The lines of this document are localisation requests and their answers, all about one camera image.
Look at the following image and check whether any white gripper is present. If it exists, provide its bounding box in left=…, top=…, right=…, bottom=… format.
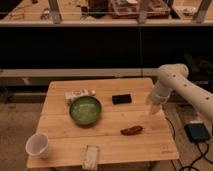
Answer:
left=146, top=82, right=172, bottom=115

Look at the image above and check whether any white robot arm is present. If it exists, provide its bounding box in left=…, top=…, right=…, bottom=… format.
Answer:
left=149, top=64, right=213, bottom=123

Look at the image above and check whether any white sponge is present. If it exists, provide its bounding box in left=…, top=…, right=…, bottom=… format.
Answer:
left=82, top=145, right=100, bottom=171

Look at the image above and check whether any black rectangular block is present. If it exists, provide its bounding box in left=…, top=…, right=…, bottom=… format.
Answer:
left=112, top=94, right=132, bottom=105

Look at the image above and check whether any wooden table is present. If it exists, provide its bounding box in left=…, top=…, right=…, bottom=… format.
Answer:
left=27, top=78, right=179, bottom=169

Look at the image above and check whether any green bowl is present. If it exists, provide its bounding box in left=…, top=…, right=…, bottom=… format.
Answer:
left=69, top=96, right=102, bottom=126

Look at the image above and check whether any white tube package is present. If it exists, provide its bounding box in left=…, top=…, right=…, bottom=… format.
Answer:
left=65, top=89, right=96, bottom=104

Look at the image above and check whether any metal shelf rack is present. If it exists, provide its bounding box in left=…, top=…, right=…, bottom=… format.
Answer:
left=0, top=0, right=213, bottom=27

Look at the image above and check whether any white paper cup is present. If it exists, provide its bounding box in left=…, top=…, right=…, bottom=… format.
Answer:
left=25, top=133, right=50, bottom=159

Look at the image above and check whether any black cable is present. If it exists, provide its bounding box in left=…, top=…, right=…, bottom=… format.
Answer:
left=165, top=117, right=213, bottom=171

